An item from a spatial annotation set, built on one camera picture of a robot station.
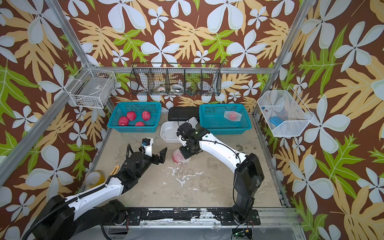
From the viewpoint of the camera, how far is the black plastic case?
3.60ft

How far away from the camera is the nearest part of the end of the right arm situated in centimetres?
59

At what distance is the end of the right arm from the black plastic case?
333 millimetres

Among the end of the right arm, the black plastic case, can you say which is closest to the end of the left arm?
the end of the right arm
